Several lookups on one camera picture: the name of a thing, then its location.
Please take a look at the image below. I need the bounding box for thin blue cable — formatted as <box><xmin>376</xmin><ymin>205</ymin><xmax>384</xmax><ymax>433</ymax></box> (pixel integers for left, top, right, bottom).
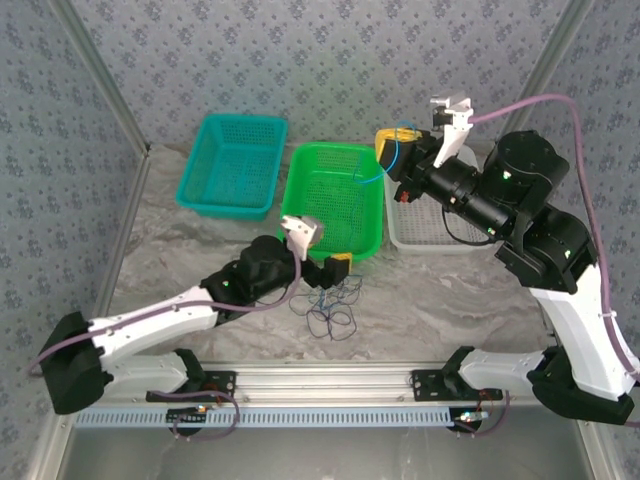
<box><xmin>299</xmin><ymin>278</ymin><xmax>364</xmax><ymax>326</ymax></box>
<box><xmin>351</xmin><ymin>119</ymin><xmax>419</xmax><ymax>187</ymax></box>

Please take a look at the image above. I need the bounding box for green plastic basket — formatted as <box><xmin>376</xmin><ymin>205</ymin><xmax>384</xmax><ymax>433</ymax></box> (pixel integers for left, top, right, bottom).
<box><xmin>277</xmin><ymin>142</ymin><xmax>386</xmax><ymax>264</ymax></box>

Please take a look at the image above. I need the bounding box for white plastic basket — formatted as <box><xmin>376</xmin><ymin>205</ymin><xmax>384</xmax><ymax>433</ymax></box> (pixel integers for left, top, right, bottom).
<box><xmin>383</xmin><ymin>144</ymin><xmax>496</xmax><ymax>254</ymax></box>

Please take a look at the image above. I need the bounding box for black mounting plate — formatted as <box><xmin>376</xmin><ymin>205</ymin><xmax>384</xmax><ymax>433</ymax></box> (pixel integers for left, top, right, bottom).
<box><xmin>146</xmin><ymin>369</ymin><xmax>238</xmax><ymax>404</ymax></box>
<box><xmin>410</xmin><ymin>368</ymin><xmax>504</xmax><ymax>402</ymax></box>

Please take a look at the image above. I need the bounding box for teal plastic basket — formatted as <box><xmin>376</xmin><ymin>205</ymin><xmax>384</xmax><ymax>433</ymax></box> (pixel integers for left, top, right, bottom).
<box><xmin>174</xmin><ymin>113</ymin><xmax>290</xmax><ymax>223</ymax></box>

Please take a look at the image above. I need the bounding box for small circuit board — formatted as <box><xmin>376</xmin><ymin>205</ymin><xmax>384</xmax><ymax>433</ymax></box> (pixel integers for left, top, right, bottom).
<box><xmin>452</xmin><ymin>409</ymin><xmax>490</xmax><ymax>429</ymax></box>
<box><xmin>167</xmin><ymin>407</ymin><xmax>210</xmax><ymax>427</ymax></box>

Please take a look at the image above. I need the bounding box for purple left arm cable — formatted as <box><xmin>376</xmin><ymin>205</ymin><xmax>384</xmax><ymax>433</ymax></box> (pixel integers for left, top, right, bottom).
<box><xmin>25</xmin><ymin>254</ymin><xmax>304</xmax><ymax>376</ymax></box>

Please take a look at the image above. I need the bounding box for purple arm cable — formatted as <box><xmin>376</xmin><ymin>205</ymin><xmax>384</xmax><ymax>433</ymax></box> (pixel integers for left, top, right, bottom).
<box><xmin>25</xmin><ymin>254</ymin><xmax>304</xmax><ymax>376</ymax></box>
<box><xmin>469</xmin><ymin>93</ymin><xmax>640</xmax><ymax>429</ymax></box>

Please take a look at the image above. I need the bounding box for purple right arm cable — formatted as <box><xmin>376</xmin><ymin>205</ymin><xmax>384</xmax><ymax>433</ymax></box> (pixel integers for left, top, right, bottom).
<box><xmin>469</xmin><ymin>93</ymin><xmax>640</xmax><ymax>429</ymax></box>

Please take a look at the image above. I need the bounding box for thin black right arm wire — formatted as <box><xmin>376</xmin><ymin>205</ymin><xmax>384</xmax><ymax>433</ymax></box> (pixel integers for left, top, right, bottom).
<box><xmin>441</xmin><ymin>207</ymin><xmax>503</xmax><ymax>249</ymax></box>

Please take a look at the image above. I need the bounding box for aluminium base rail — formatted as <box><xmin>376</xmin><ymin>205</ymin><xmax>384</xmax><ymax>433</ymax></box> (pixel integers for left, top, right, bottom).
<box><xmin>54</xmin><ymin>360</ymin><xmax>551</xmax><ymax>406</ymax></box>

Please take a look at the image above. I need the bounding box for aluminium frame post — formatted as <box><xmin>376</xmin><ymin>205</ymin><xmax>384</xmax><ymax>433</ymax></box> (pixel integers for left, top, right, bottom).
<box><xmin>52</xmin><ymin>0</ymin><xmax>152</xmax><ymax>157</ymax></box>
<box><xmin>519</xmin><ymin>0</ymin><xmax>597</xmax><ymax>134</ymax></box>

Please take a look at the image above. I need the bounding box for slotted cable duct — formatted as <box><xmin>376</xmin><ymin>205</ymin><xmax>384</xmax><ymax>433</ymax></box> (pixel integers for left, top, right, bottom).
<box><xmin>73</xmin><ymin>405</ymin><xmax>459</xmax><ymax>430</ymax></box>

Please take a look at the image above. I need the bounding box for short purple cable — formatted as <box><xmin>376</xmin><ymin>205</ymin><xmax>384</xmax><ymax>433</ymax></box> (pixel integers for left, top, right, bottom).
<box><xmin>454</xmin><ymin>389</ymin><xmax>512</xmax><ymax>439</ymax></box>
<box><xmin>149</xmin><ymin>388</ymin><xmax>242</xmax><ymax>444</ymax></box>

